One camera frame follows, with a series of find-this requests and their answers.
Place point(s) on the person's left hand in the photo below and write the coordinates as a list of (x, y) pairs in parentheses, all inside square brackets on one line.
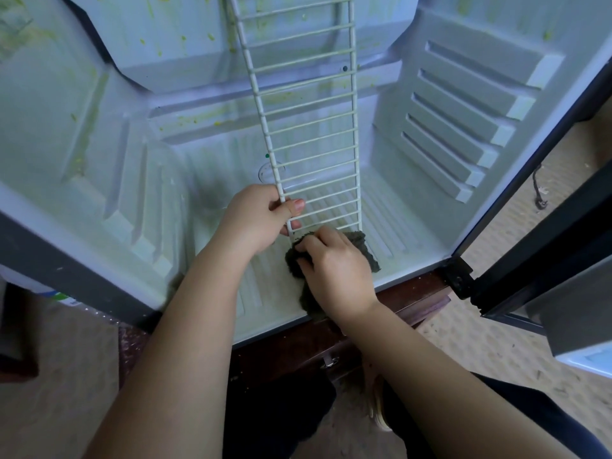
[(253, 220)]

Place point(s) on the green cap water bottle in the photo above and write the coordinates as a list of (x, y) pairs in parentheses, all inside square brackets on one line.
[(53, 296)]

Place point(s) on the person's right forearm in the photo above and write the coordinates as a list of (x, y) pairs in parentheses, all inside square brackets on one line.
[(449, 396)]

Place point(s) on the person's right hand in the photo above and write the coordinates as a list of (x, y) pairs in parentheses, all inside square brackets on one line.
[(335, 277)]

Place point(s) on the person's right foot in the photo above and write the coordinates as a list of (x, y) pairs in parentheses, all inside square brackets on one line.
[(375, 401)]

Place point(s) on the fridge door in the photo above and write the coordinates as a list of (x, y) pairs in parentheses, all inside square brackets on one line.
[(545, 291)]

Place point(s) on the person's left forearm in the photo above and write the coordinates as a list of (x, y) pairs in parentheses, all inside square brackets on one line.
[(167, 368)]

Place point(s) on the dark red wooden stand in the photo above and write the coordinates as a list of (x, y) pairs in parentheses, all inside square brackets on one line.
[(287, 349)]

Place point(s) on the grey mini fridge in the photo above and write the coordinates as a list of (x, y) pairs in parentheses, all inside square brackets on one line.
[(76, 215)]

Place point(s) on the person's dark trousers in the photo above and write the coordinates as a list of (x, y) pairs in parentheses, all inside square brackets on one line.
[(287, 416)]

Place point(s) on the dark grey cloth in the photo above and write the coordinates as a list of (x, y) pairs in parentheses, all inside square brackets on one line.
[(368, 253)]

